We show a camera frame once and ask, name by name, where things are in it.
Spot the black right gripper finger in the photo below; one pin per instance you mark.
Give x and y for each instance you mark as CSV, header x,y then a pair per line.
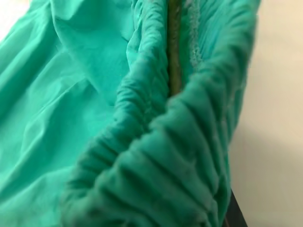
x,y
237,215

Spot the teal green shorts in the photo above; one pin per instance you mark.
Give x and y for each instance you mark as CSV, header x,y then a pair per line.
x,y
71,106

